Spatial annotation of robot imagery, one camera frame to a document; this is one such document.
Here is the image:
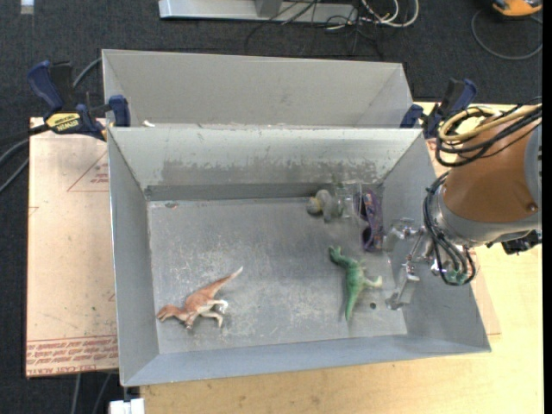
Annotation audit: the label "green toy dinosaur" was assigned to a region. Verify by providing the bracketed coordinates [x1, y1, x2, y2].
[328, 245, 384, 323]

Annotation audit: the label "brown toy dinosaur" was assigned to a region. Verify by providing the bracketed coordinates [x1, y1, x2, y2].
[155, 266, 244, 330]

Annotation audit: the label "grey and yellow rounded toy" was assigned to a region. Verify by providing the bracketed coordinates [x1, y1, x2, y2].
[306, 188, 334, 223]

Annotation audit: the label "brown cardboard board red print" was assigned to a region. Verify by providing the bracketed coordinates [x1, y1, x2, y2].
[25, 116, 502, 379]

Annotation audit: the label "purple sunglasses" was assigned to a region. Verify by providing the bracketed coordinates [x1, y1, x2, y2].
[358, 189, 386, 254]

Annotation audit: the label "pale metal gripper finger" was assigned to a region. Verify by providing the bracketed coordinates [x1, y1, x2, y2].
[382, 218, 426, 252]
[385, 262, 421, 311]

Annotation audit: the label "clear glass object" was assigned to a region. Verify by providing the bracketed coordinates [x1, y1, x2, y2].
[330, 180, 364, 223]

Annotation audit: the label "grey metal bin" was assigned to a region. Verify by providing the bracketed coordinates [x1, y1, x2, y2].
[101, 48, 492, 387]

